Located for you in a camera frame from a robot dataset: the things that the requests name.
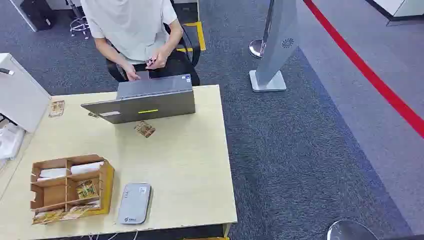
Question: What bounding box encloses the white cabinet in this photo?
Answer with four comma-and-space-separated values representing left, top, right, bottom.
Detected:
0, 52, 52, 134

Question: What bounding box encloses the person's right hand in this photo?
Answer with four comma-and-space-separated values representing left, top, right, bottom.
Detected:
123, 64, 142, 82

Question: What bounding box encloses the wooden card box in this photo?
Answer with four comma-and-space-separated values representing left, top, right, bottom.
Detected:
29, 153, 116, 226

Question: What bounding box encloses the grey laptop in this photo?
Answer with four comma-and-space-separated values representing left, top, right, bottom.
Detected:
80, 73, 196, 125

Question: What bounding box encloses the chrome stool base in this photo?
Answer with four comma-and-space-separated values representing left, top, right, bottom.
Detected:
65, 0, 90, 40

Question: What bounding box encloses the grey kiosk stand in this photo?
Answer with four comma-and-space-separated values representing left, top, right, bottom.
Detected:
249, 0, 300, 93

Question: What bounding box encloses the red barrier belt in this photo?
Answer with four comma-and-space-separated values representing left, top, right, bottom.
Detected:
302, 0, 424, 139

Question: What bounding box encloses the black office chair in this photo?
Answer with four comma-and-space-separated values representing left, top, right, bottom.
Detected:
105, 23, 202, 87

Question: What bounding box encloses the grey card reader device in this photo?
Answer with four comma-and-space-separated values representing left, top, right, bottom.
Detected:
117, 183, 153, 225

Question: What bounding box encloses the patterned card stack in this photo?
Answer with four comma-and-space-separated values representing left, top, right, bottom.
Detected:
32, 202, 101, 225

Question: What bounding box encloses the person's hand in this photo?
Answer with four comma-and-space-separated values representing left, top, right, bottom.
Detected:
123, 64, 142, 82
145, 51, 169, 70

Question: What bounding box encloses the white card stack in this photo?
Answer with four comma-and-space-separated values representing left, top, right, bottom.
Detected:
37, 167, 68, 182
70, 161, 105, 176

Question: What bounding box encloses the white plastic bag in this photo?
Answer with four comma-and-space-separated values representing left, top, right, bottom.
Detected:
0, 123, 26, 161

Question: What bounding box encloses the chrome stanchion base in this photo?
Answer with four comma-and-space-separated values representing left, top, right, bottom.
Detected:
325, 219, 379, 240

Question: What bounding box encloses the black box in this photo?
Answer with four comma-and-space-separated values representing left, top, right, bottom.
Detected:
19, 0, 57, 32

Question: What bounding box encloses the person's left hand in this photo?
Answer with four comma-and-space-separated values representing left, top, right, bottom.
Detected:
145, 51, 169, 70

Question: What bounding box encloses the white counter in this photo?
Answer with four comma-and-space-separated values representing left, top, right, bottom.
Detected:
365, 0, 424, 22

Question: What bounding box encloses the pale wooden desk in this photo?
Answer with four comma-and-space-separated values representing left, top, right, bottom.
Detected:
0, 84, 238, 240

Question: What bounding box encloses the person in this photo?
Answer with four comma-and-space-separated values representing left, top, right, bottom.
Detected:
80, 0, 184, 82

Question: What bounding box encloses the green patterned card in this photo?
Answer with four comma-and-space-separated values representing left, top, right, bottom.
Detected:
75, 180, 99, 200

